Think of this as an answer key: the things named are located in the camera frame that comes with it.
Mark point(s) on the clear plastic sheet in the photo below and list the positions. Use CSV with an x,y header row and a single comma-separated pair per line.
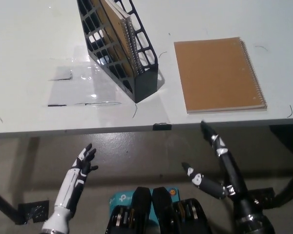
x,y
70,90

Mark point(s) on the black diagonal table leg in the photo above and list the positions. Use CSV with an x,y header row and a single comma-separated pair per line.
x,y
2,204
289,190

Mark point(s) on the black tape on table edge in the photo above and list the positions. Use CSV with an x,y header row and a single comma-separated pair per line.
x,y
162,126

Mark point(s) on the brown spiral notebook plain cover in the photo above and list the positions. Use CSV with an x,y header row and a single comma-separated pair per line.
x,y
215,73

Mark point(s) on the right robot hand black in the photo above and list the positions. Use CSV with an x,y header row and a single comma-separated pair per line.
x,y
234,175

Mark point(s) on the brown spiral notebook plastic-taped cover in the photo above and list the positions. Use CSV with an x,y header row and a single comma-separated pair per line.
x,y
117,29

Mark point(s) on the teal tp-link box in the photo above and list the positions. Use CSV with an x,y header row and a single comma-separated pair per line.
x,y
119,197

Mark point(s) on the black lattice book holder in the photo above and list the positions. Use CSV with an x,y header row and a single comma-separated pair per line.
x,y
146,83

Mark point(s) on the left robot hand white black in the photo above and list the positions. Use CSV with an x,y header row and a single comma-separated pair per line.
x,y
72,185

